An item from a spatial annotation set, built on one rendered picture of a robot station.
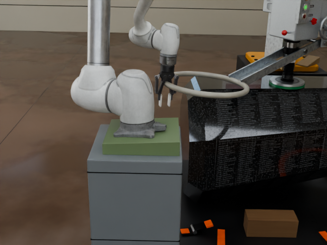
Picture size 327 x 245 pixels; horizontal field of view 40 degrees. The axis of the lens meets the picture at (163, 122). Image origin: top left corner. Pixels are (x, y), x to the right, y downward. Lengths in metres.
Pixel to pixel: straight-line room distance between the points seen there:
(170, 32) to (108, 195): 0.88
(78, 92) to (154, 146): 0.43
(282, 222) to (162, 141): 1.15
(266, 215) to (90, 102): 1.34
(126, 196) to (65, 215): 1.10
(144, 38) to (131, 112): 0.57
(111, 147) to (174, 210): 0.39
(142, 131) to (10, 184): 1.68
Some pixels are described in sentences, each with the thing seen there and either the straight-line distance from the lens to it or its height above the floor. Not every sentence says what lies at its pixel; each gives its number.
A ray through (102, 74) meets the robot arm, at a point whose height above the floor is 1.10.
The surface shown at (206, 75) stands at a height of 0.91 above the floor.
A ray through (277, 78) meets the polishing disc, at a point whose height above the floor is 0.85.
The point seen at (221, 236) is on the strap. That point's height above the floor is 0.02.
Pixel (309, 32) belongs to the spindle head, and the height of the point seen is 1.17.
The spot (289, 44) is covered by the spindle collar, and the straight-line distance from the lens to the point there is 2.85.
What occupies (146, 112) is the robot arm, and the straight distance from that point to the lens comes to 1.92.
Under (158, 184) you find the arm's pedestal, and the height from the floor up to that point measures 0.69.
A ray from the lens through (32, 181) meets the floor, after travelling 3.43.
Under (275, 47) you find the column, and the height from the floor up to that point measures 0.88.
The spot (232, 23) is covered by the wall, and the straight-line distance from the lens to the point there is 8.95.
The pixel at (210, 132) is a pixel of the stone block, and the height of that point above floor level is 0.62.
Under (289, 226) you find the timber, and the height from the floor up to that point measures 0.10.
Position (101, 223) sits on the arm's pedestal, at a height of 0.49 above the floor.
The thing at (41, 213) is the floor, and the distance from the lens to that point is 3.04.
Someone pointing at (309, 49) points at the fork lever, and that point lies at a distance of 2.91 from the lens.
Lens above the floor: 1.64
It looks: 22 degrees down
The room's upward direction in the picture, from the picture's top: 1 degrees clockwise
